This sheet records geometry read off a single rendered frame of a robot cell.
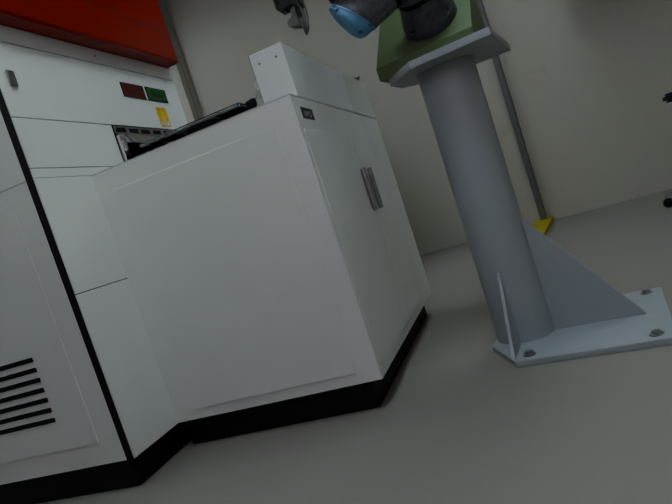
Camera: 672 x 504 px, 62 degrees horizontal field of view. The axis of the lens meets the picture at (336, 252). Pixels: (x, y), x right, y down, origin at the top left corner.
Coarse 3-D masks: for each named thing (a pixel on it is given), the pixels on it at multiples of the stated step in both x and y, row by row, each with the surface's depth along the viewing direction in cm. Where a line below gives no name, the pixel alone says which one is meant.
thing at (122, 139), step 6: (120, 138) 170; (126, 138) 173; (132, 138) 176; (138, 138) 179; (144, 138) 182; (150, 138) 185; (120, 144) 170; (126, 144) 172; (120, 150) 171; (126, 150) 171; (126, 156) 170; (132, 156) 173
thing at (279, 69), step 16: (272, 48) 141; (288, 48) 145; (256, 64) 143; (272, 64) 142; (288, 64) 141; (304, 64) 154; (320, 64) 169; (272, 80) 142; (288, 80) 141; (304, 80) 150; (320, 80) 164; (336, 80) 182; (272, 96) 143; (304, 96) 146; (320, 96) 160; (336, 96) 176
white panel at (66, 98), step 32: (0, 32) 140; (0, 64) 137; (32, 64) 147; (64, 64) 158; (96, 64) 171; (128, 64) 187; (0, 96) 136; (32, 96) 144; (64, 96) 155; (96, 96) 167; (128, 96) 182; (32, 128) 141; (64, 128) 151; (96, 128) 163; (160, 128) 194; (32, 160) 138; (64, 160) 148; (96, 160) 159
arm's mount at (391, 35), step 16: (464, 0) 151; (400, 16) 165; (464, 16) 147; (480, 16) 158; (384, 32) 165; (400, 32) 160; (448, 32) 147; (464, 32) 144; (384, 48) 160; (400, 48) 155; (416, 48) 151; (432, 48) 149; (384, 64) 155; (400, 64) 153; (384, 80) 157
